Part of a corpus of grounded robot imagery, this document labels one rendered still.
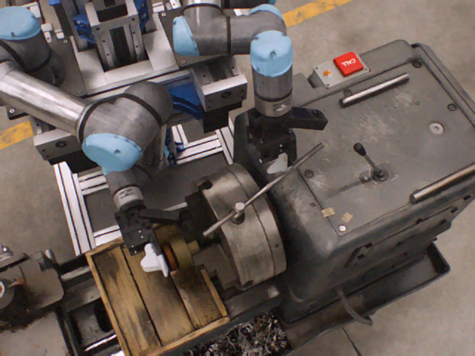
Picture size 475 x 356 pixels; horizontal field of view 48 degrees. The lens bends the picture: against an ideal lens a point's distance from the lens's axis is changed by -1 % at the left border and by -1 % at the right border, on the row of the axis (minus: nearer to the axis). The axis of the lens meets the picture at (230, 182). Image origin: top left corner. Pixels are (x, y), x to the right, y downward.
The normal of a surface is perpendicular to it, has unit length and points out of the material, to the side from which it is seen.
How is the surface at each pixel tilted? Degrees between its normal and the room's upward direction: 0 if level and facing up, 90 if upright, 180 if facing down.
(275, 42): 14
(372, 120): 0
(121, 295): 0
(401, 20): 0
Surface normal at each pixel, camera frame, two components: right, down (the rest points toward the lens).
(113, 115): -0.09, -0.54
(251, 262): 0.36, 0.40
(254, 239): 0.26, 0.12
